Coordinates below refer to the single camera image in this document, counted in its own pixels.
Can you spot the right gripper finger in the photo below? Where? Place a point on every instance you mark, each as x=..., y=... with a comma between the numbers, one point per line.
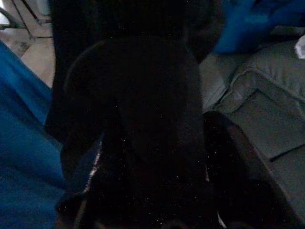
x=238, y=190

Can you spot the black garment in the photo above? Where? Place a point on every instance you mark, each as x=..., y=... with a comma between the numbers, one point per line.
x=131, y=95

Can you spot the grey-green sofa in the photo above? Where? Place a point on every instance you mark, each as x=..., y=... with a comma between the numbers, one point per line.
x=262, y=107

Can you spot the crumpled white cloth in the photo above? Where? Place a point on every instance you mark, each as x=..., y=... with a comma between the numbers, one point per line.
x=300, y=46

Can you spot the dark blue storage bin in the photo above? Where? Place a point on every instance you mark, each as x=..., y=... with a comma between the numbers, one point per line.
x=257, y=19

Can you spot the blue shirt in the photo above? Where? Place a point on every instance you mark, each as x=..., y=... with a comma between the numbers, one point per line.
x=23, y=143

